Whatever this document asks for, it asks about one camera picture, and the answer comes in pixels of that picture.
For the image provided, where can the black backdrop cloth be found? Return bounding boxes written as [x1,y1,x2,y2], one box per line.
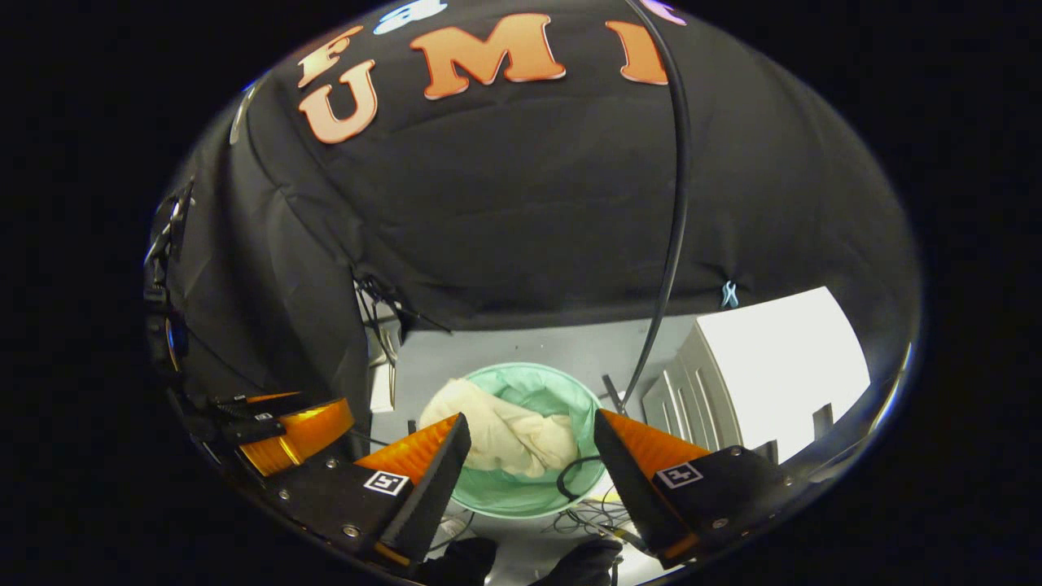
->
[147,0,925,457]

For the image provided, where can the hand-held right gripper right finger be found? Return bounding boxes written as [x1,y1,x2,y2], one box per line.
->
[593,409,807,571]

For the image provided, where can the black clothes rail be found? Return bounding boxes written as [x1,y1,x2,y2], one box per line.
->
[602,0,693,416]

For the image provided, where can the green laundry hamper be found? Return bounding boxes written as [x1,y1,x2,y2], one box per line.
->
[419,362,609,518]

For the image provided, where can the cream shirt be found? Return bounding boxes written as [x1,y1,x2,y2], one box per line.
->
[419,378,579,479]

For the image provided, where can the black floor cables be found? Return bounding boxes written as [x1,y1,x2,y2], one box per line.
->
[556,456,644,542]

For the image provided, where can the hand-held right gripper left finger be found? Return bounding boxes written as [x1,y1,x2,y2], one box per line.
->
[259,412,473,571]

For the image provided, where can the person's black shoe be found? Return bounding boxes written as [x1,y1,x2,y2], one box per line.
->
[533,537,624,586]
[423,537,499,586]

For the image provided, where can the white cabinet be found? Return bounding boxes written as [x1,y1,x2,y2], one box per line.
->
[641,285,872,466]

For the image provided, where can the black wire stand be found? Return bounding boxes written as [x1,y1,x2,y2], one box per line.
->
[352,273,453,391]

